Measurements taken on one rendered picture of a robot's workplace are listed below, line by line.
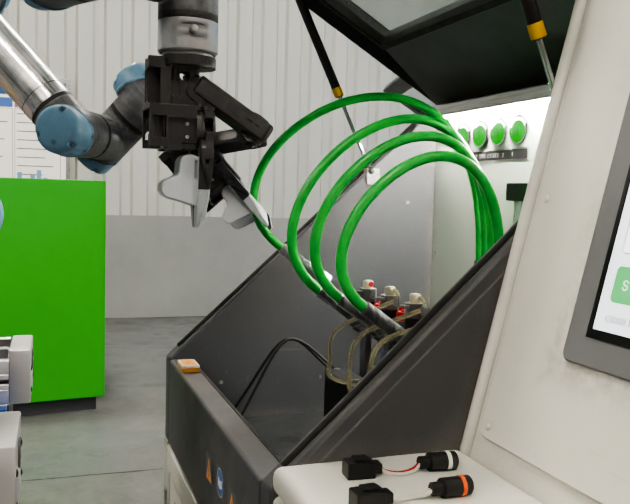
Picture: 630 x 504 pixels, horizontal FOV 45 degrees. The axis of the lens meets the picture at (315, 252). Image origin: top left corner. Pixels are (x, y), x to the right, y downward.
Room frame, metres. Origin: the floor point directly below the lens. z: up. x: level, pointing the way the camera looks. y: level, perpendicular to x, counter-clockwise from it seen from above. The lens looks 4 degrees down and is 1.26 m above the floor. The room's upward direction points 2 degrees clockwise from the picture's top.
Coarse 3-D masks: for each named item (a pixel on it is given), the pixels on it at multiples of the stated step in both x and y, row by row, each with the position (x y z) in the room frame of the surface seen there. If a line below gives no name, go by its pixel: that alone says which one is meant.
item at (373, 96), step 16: (352, 96) 1.24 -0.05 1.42; (368, 96) 1.24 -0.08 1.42; (384, 96) 1.24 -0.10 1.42; (400, 96) 1.25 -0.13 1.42; (320, 112) 1.24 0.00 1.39; (432, 112) 1.25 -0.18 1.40; (288, 128) 1.24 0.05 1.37; (272, 144) 1.24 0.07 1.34; (256, 176) 1.23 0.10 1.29; (256, 192) 1.23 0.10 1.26; (256, 224) 1.23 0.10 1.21; (272, 240) 1.23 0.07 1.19; (480, 240) 1.26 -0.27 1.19; (480, 256) 1.26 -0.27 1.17
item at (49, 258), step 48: (0, 192) 4.02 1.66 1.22; (48, 192) 4.13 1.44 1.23; (96, 192) 4.25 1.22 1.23; (0, 240) 4.02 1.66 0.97; (48, 240) 4.13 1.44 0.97; (96, 240) 4.25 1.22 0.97; (0, 288) 4.02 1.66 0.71; (48, 288) 4.13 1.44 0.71; (96, 288) 4.25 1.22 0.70; (0, 336) 4.02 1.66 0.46; (48, 336) 4.13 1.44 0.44; (96, 336) 4.25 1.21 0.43; (48, 384) 4.13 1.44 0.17; (96, 384) 4.25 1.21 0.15
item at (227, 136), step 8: (216, 136) 1.25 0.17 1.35; (224, 136) 1.25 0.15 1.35; (232, 136) 1.25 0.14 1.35; (240, 136) 1.25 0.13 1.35; (216, 144) 1.25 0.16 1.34; (224, 144) 1.25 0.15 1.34; (232, 144) 1.25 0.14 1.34; (240, 144) 1.26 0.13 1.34; (248, 144) 1.25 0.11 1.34; (264, 144) 1.27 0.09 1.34; (224, 152) 1.28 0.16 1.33; (232, 152) 1.29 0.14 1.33
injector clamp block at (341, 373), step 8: (336, 368) 1.22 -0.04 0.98; (344, 368) 1.23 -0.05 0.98; (336, 376) 1.18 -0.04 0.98; (344, 376) 1.17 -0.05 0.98; (352, 376) 1.18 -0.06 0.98; (360, 376) 1.18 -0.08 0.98; (328, 384) 1.21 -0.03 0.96; (336, 384) 1.17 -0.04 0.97; (344, 384) 1.14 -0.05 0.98; (328, 392) 1.21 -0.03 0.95; (336, 392) 1.17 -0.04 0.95; (344, 392) 1.14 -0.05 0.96; (328, 400) 1.20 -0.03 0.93; (336, 400) 1.17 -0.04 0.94; (328, 408) 1.20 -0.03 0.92
